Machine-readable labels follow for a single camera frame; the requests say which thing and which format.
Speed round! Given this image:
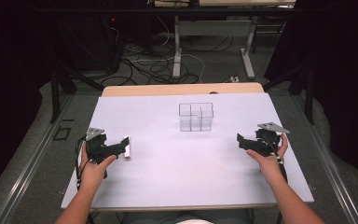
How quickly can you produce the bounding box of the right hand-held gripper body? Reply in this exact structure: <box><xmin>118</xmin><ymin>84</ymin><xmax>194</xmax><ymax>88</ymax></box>
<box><xmin>251</xmin><ymin>121</ymin><xmax>291</xmax><ymax>158</ymax></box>

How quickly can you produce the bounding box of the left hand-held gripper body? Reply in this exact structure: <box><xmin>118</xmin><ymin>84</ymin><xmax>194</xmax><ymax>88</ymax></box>
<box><xmin>85</xmin><ymin>127</ymin><xmax>119</xmax><ymax>165</ymax></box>

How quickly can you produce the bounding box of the small white rectangular box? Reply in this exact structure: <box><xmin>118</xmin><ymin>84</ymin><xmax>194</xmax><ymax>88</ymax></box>
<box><xmin>123</xmin><ymin>135</ymin><xmax>131</xmax><ymax>161</ymax></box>

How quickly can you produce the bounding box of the person's right hand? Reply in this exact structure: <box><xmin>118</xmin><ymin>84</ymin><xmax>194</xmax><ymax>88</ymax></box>
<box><xmin>245</xmin><ymin>133</ymin><xmax>290</xmax><ymax>183</ymax></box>

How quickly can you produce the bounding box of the person's left hand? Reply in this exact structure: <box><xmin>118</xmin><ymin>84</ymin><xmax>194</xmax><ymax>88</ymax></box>
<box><xmin>78</xmin><ymin>143</ymin><xmax>118</xmax><ymax>191</ymax></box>

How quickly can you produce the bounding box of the clear plastic compartment organizer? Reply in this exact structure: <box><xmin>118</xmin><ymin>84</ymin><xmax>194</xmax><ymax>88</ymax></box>
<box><xmin>178</xmin><ymin>102</ymin><xmax>215</xmax><ymax>133</ymax></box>

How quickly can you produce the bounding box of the white table mat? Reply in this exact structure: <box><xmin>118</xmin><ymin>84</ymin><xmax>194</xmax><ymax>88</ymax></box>
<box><xmin>60</xmin><ymin>91</ymin><xmax>315</xmax><ymax>210</ymax></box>

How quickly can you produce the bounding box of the black metal stand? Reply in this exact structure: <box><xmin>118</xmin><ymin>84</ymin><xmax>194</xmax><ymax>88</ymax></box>
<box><xmin>49</xmin><ymin>59</ymin><xmax>104</xmax><ymax>124</ymax></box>
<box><xmin>262</xmin><ymin>59</ymin><xmax>316</xmax><ymax>125</ymax></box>

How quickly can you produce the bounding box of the black computer tower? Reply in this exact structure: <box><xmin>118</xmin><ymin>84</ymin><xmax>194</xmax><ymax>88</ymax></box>
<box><xmin>103</xmin><ymin>14</ymin><xmax>126</xmax><ymax>75</ymax></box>

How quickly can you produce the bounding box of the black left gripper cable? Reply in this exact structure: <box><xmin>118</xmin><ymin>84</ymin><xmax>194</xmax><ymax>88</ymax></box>
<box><xmin>74</xmin><ymin>135</ymin><xmax>91</xmax><ymax>191</ymax></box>

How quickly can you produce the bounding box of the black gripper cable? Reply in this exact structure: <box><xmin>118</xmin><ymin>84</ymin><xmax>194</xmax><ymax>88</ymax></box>
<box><xmin>260</xmin><ymin>135</ymin><xmax>289</xmax><ymax>185</ymax></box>
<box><xmin>74</xmin><ymin>135</ymin><xmax>91</xmax><ymax>191</ymax></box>

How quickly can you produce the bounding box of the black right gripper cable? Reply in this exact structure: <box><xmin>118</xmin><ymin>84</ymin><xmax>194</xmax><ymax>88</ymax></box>
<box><xmin>260</xmin><ymin>135</ymin><xmax>289</xmax><ymax>185</ymax></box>

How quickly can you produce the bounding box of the tangle of black floor cables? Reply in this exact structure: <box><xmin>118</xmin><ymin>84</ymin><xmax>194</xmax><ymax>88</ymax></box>
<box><xmin>100</xmin><ymin>34</ymin><xmax>235</xmax><ymax>87</ymax></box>

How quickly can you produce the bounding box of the white metal desk frame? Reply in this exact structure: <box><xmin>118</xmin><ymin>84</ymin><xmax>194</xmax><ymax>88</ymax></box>
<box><xmin>171</xmin><ymin>14</ymin><xmax>257</xmax><ymax>80</ymax></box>

